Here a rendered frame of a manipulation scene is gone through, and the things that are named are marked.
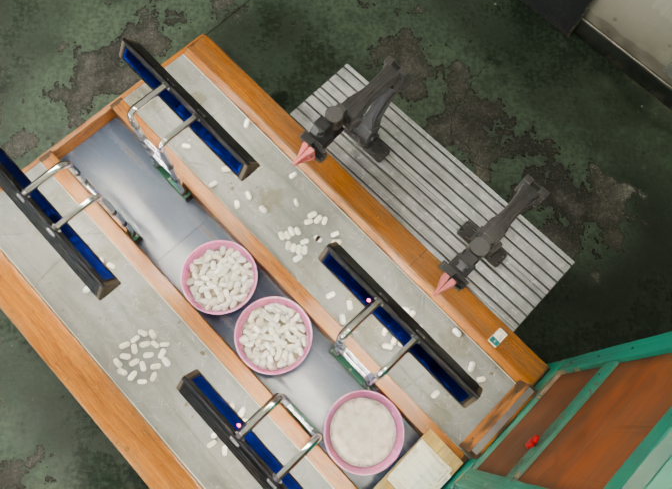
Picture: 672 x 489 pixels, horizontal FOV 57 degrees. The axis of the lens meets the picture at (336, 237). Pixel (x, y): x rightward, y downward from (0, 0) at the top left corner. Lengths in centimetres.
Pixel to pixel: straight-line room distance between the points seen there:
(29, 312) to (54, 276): 15
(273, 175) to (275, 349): 64
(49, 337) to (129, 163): 71
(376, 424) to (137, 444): 78
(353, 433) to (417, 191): 93
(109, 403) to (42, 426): 93
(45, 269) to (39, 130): 125
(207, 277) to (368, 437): 78
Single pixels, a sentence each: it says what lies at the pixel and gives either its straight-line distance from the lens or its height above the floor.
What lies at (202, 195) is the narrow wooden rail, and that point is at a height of 76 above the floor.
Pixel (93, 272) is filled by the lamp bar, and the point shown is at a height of 111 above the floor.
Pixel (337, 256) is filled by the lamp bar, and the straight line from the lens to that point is 185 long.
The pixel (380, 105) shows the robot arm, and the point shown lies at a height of 93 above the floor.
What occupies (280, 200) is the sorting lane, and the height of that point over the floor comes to 74.
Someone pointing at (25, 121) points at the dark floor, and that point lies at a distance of 356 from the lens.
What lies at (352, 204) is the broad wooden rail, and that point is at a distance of 227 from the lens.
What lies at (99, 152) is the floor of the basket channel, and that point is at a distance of 257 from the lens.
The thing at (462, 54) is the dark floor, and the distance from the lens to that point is 357.
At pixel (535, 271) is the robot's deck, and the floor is 67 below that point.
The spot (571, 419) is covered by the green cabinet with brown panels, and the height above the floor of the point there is 128.
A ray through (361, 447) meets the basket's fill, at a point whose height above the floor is 73.
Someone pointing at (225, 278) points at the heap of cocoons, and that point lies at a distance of 223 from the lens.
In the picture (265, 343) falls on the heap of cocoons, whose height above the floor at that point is 74.
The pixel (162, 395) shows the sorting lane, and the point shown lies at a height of 74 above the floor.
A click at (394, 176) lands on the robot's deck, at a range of 243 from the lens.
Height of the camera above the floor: 289
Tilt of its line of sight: 73 degrees down
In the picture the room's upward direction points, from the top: 8 degrees clockwise
